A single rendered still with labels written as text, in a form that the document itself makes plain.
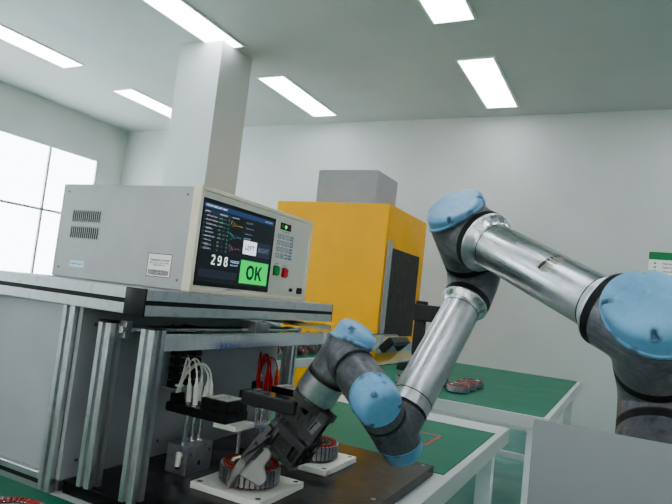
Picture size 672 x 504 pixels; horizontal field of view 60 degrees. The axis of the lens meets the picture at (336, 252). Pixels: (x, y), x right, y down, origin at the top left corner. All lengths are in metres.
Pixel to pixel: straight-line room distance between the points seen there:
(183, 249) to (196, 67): 4.58
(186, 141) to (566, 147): 3.81
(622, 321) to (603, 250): 5.46
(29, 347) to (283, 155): 6.64
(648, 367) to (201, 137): 4.79
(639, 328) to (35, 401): 1.00
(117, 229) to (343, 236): 3.79
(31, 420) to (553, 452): 0.89
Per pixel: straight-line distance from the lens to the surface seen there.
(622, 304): 0.86
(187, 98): 5.60
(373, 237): 4.83
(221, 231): 1.18
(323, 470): 1.27
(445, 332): 1.11
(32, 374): 1.22
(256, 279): 1.28
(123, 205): 1.26
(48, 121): 8.76
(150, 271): 1.19
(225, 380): 1.45
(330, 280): 4.95
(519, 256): 1.00
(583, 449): 0.82
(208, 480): 1.15
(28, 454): 1.23
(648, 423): 0.92
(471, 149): 6.71
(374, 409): 0.91
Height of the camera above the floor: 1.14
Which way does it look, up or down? 4 degrees up
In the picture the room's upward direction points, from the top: 6 degrees clockwise
